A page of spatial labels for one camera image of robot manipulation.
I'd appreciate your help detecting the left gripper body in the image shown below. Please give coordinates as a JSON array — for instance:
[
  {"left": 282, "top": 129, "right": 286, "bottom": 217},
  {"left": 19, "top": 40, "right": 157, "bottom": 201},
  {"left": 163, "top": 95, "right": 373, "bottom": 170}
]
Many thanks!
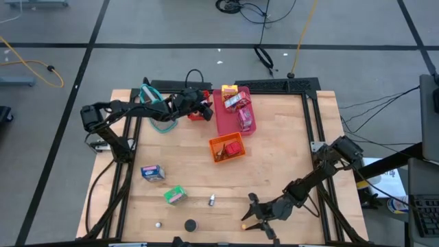
[{"left": 173, "top": 88, "right": 206, "bottom": 114}]

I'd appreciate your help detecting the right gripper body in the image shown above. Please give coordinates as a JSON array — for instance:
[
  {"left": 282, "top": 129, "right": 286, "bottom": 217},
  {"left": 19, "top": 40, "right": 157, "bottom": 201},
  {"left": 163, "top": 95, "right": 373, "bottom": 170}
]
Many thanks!
[{"left": 249, "top": 192, "right": 292, "bottom": 240}]

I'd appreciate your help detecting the pink plastic tray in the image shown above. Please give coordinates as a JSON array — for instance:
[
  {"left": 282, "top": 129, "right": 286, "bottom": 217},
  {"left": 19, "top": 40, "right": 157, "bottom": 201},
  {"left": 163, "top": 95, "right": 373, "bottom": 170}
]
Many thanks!
[{"left": 211, "top": 85, "right": 258, "bottom": 137}]

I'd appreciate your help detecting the orange plastic basket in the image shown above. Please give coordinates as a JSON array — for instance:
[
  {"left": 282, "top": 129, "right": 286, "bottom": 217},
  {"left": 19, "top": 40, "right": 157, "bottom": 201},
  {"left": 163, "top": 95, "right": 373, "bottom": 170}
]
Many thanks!
[{"left": 208, "top": 132, "right": 247, "bottom": 164}]

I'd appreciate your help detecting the red Froot Loops box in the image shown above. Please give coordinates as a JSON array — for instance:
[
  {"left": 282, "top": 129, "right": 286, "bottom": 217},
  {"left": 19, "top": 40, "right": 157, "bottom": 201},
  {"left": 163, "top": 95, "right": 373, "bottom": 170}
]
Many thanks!
[{"left": 223, "top": 91, "right": 252, "bottom": 113}]

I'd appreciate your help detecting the pink Raisin Bran box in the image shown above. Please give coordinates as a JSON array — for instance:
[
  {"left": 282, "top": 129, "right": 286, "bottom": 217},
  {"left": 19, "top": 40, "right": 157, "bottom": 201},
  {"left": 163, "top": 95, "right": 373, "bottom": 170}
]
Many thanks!
[{"left": 237, "top": 106, "right": 254, "bottom": 132}]

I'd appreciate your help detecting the red-lidded spice jar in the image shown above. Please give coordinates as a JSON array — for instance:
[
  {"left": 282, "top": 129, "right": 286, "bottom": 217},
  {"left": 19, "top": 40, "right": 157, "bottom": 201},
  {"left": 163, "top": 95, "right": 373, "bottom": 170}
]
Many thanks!
[{"left": 225, "top": 141, "right": 243, "bottom": 156}]

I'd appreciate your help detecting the green Apple Jacks box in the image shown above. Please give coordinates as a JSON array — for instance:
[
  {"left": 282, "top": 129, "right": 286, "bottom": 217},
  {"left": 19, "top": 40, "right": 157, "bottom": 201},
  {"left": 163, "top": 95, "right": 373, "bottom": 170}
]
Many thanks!
[{"left": 163, "top": 185, "right": 188, "bottom": 206}]

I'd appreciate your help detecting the blue cereal box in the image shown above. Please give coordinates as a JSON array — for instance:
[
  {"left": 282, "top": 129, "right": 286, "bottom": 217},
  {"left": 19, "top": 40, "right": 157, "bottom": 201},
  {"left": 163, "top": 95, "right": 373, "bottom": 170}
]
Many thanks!
[{"left": 141, "top": 165, "right": 166, "bottom": 183}]

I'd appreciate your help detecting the red plastic basket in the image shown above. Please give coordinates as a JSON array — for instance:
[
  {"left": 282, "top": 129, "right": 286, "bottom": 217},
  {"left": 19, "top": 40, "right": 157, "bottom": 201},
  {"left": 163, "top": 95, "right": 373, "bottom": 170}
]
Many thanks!
[{"left": 187, "top": 89, "right": 211, "bottom": 121}]

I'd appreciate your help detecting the black flat panel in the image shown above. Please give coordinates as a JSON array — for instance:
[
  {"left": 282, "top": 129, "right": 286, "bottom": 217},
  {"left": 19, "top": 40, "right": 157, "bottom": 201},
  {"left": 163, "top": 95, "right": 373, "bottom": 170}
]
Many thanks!
[{"left": 150, "top": 80, "right": 213, "bottom": 93}]

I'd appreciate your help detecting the yellow cereal box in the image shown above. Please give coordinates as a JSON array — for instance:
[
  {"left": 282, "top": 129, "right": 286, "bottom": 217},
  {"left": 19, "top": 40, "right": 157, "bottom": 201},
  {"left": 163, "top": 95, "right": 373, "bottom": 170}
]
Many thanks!
[{"left": 221, "top": 84, "right": 239, "bottom": 101}]

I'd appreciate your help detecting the black perforated panel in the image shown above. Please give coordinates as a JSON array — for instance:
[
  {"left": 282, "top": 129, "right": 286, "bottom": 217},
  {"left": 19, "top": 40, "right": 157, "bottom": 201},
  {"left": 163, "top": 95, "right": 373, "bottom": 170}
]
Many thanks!
[{"left": 235, "top": 77, "right": 322, "bottom": 93}]

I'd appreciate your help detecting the white paper sheet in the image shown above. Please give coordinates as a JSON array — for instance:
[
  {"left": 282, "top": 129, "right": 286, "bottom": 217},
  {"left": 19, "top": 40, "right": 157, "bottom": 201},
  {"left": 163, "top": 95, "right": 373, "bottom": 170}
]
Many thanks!
[{"left": 359, "top": 157, "right": 407, "bottom": 200}]

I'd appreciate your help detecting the black beam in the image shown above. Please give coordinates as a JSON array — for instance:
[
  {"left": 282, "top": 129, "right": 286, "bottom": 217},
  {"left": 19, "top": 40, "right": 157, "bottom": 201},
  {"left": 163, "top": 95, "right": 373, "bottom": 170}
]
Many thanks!
[{"left": 355, "top": 142, "right": 425, "bottom": 183}]

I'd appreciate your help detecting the grey laptop black keyboard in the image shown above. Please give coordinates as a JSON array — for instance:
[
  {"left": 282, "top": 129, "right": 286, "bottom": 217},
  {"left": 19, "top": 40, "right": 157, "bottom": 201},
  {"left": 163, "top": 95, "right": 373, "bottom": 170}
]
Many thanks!
[{"left": 407, "top": 157, "right": 439, "bottom": 247}]

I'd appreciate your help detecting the grey cart base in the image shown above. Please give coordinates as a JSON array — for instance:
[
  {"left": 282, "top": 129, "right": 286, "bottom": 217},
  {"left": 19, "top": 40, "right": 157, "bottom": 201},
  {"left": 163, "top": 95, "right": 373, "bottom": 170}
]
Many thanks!
[
  {"left": 3, "top": 0, "right": 69, "bottom": 8},
  {"left": 0, "top": 75, "right": 37, "bottom": 87}
]

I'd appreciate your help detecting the grey flat panel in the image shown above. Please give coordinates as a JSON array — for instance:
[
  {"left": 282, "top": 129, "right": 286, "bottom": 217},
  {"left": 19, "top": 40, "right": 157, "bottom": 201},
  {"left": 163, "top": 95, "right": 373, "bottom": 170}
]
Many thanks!
[{"left": 418, "top": 74, "right": 439, "bottom": 162}]

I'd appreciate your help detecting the black box-shaped object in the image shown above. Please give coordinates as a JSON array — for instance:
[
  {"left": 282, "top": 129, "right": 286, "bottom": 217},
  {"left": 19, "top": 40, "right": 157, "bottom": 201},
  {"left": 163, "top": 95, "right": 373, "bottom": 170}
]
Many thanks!
[{"left": 0, "top": 105, "right": 14, "bottom": 124}]

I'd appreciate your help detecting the metal box grater teal handle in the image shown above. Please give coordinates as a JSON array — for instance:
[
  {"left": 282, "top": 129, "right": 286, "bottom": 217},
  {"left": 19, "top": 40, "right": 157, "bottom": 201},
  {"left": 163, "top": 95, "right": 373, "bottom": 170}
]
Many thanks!
[{"left": 139, "top": 83, "right": 179, "bottom": 134}]

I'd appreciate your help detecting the black cable with loop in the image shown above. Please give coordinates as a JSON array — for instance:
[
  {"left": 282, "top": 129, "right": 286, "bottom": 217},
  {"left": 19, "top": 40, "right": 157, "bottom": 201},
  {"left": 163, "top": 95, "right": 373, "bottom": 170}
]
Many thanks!
[{"left": 253, "top": 0, "right": 275, "bottom": 78}]

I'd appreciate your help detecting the black aluminium table frame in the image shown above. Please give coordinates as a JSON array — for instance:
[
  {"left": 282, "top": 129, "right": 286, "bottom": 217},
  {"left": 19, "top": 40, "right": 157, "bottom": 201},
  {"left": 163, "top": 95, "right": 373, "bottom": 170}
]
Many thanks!
[{"left": 82, "top": 87, "right": 370, "bottom": 246}]

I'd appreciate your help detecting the black cable coil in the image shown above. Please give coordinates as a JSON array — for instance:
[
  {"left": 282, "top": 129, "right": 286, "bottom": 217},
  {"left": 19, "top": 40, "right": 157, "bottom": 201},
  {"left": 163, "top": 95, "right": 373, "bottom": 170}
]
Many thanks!
[{"left": 215, "top": 0, "right": 243, "bottom": 14}]

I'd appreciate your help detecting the straight yellow cable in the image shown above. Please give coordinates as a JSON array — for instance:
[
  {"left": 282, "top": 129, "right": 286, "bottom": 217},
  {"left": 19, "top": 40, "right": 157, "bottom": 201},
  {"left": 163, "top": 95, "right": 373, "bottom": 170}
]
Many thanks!
[{"left": 289, "top": 0, "right": 319, "bottom": 78}]

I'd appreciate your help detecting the looped yellow cable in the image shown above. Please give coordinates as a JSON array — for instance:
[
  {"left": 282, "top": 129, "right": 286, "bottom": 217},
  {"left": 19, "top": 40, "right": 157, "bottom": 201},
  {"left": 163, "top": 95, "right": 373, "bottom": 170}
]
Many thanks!
[{"left": 0, "top": 36, "right": 65, "bottom": 89}]

